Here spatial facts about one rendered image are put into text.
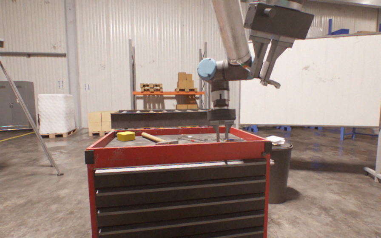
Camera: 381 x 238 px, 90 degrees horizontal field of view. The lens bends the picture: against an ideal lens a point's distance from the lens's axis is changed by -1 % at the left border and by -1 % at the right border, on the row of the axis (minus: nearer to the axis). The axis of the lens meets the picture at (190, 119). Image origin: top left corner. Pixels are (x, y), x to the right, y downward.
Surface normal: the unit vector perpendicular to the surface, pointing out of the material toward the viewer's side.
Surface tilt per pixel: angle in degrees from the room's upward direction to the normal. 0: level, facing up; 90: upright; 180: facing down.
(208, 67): 80
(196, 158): 90
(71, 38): 90
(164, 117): 90
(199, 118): 90
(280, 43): 114
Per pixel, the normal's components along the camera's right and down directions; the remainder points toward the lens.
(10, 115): 0.16, 0.09
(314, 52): -0.26, 0.09
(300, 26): 0.12, 0.48
